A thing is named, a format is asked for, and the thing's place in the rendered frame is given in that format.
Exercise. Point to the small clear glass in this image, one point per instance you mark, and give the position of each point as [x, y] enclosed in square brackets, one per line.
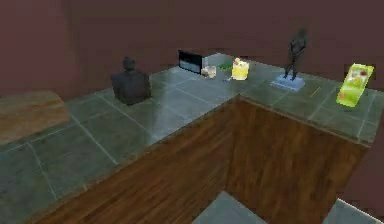
[209, 71]

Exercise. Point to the black and silver toaster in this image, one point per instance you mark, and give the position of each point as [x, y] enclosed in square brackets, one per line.
[190, 62]

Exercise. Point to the green flat sponge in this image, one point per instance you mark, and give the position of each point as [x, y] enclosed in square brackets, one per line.
[225, 66]

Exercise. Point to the yellow container with lid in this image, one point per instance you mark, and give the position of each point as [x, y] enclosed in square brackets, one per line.
[240, 69]

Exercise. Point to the dark grey bust statue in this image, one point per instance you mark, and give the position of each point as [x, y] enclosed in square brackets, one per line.
[130, 85]

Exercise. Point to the brown wooden tiled counter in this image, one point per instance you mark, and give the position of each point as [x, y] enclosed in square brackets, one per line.
[273, 156]

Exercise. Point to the dark figure statue blue base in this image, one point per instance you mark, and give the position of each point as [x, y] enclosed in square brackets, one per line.
[294, 56]

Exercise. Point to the yellow pencil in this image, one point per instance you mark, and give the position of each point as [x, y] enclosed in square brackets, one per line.
[314, 91]

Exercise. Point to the brown wooden board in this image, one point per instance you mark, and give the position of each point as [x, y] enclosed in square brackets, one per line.
[30, 113]

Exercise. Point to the green yellow food box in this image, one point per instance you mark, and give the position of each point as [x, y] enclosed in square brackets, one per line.
[354, 85]

